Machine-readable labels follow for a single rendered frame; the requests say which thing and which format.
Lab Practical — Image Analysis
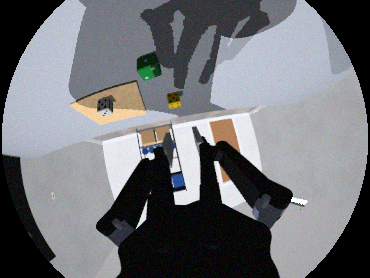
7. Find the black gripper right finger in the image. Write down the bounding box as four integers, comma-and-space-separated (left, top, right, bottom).
192, 126, 293, 249

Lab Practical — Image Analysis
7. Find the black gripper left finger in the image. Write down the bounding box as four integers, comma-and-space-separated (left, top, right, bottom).
96, 132, 175, 253

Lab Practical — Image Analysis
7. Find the tan square mat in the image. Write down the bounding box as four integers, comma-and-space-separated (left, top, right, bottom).
70, 80, 147, 125

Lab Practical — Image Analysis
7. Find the green die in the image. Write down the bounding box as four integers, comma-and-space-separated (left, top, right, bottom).
137, 52, 162, 81

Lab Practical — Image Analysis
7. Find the white die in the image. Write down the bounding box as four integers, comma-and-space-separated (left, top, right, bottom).
97, 97, 113, 117

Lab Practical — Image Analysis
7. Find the yellow die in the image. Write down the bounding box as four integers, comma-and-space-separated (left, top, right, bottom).
167, 92, 181, 109

